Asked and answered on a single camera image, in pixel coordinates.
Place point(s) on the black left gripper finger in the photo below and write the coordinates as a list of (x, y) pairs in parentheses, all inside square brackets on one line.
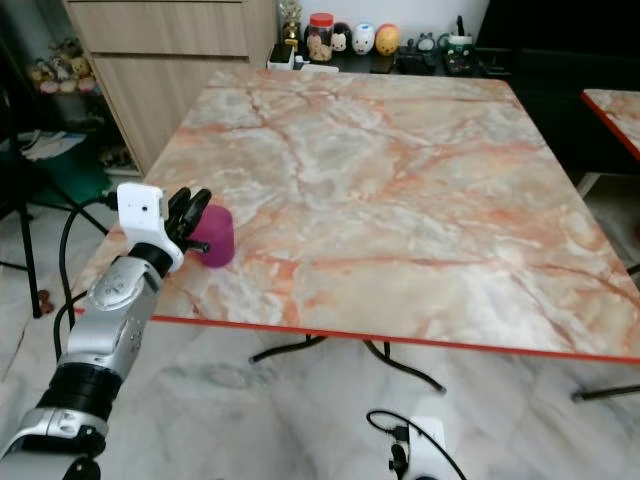
[(198, 212), (177, 210)]

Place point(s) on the purple plastic cup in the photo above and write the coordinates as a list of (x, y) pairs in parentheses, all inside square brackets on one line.
[(218, 240)]

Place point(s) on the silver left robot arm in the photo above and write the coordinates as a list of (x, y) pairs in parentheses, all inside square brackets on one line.
[(110, 320)]

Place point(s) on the black metal table legs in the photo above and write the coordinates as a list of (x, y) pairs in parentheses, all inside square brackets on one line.
[(415, 375), (605, 392)]

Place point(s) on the green bin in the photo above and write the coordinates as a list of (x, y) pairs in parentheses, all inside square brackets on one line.
[(75, 175)]

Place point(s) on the white paper sheets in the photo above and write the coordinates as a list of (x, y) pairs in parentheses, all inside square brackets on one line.
[(50, 145)]

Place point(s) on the light wooden cabinet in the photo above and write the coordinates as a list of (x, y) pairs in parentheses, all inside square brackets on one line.
[(170, 60)]

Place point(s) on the black tripod stand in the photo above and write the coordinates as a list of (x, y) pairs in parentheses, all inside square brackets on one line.
[(33, 265)]

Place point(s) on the small brown floor object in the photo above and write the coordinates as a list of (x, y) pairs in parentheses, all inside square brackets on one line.
[(45, 299)]

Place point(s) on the small plush toy cluster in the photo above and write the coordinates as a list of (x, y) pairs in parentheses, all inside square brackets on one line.
[(60, 72)]

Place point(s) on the jar with red lid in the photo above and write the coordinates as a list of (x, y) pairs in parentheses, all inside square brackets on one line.
[(320, 42)]

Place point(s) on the gold trophy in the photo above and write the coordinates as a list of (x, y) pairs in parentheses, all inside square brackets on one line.
[(291, 22)]

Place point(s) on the black white figurine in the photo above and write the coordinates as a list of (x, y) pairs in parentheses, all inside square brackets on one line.
[(342, 40)]

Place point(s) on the white egg figurine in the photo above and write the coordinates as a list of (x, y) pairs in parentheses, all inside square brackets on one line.
[(363, 39)]

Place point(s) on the yellow egg figurine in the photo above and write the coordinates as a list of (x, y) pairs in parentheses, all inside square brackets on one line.
[(387, 40)]

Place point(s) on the grey figurine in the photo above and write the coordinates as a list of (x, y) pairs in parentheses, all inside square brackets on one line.
[(425, 45)]

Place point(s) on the green mug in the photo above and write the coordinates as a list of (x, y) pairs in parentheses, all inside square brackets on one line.
[(460, 45)]

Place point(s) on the black television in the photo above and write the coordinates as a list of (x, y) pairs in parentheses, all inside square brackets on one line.
[(560, 20)]

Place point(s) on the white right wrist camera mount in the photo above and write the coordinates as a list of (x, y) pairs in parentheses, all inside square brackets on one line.
[(425, 450)]

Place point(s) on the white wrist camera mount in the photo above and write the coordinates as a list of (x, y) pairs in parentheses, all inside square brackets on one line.
[(140, 210), (425, 450)]

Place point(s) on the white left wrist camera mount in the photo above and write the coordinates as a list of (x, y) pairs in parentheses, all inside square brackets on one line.
[(140, 210)]

